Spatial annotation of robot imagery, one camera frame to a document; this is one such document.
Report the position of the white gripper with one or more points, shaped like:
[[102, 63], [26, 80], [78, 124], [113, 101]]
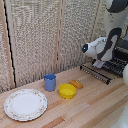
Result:
[[98, 63]]

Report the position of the orange slotted block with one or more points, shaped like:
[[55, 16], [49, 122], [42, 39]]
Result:
[[76, 84]]

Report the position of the beige woven screen panel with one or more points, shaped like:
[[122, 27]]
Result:
[[2, 60], [35, 40], [78, 23]]

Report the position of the yellow plastic bowl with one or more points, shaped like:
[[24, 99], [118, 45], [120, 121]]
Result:
[[67, 91]]

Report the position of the white floral-rimmed plate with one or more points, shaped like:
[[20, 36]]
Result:
[[25, 104]]

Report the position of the blue cup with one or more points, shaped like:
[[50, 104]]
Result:
[[50, 83]]

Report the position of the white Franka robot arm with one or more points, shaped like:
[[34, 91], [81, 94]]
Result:
[[98, 46]]

